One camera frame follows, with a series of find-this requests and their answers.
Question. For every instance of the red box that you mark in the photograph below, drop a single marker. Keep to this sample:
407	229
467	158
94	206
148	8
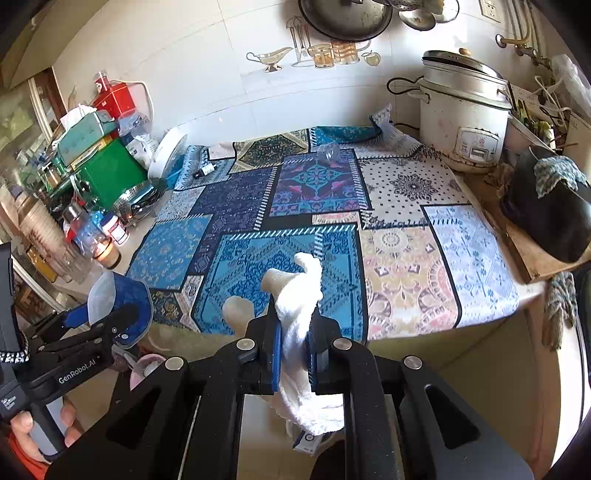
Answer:
115	101

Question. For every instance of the wall socket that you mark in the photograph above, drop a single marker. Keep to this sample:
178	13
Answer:
489	9

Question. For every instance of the small white printed box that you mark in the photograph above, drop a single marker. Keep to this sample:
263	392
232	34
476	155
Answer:
305	443

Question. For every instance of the small dark glass bottle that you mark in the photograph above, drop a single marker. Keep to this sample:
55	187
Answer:
205	170

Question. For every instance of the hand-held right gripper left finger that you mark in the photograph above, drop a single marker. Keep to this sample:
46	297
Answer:
276	350

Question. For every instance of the white printed packet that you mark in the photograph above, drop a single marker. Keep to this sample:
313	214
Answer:
141	150

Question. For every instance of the grey knit hanging cloth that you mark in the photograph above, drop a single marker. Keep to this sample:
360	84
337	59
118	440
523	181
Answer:
561	304

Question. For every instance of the wooden board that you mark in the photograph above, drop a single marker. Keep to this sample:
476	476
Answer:
521	258

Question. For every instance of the person's left hand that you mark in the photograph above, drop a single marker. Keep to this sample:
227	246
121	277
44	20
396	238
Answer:
74	424

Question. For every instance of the hanging steel wok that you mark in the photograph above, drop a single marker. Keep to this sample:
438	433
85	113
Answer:
346	18

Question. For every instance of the wooden framed window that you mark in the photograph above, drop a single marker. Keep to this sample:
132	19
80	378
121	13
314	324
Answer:
27	120

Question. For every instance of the white round lid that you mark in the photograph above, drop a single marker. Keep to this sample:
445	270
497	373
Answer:
168	147

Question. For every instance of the white red-label pill bottle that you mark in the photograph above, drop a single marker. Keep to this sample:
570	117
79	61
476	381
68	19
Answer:
115	230

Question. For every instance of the clear printed plastic bag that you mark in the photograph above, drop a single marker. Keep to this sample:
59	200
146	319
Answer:
134	125

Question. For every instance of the teal tissue box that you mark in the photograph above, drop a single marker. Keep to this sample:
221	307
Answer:
83	138

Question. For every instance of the steel slotted ladle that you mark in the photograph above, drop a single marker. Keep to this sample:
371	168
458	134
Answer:
397	3

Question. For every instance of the stack of clear plastic cups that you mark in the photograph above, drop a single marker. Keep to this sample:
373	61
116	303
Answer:
41	226

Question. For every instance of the blue paper cup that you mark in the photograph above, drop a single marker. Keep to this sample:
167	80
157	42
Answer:
134	295

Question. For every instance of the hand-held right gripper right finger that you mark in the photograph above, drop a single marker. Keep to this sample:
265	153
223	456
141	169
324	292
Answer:
314	355

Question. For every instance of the brass faucet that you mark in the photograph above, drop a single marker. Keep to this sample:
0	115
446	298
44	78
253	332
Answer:
512	41

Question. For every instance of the steel spoon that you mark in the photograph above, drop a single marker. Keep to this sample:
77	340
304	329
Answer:
447	11

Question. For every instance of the white rice cooker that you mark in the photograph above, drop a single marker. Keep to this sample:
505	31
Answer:
461	120

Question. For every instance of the green metal box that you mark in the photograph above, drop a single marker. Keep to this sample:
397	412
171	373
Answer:
115	170

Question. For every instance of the white tissue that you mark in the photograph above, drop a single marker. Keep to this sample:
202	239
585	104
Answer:
300	300

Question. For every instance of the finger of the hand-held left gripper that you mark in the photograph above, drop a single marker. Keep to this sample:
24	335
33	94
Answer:
78	316
78	346

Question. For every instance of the teal knit cloth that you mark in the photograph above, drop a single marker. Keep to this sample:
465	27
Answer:
554	173

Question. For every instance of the black pan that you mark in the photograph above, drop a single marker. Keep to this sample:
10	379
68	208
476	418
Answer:
545	217

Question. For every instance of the patterned patchwork tablecloth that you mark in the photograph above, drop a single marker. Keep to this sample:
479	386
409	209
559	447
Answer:
406	286

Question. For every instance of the lit glass candle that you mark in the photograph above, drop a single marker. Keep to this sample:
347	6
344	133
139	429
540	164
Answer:
107	254

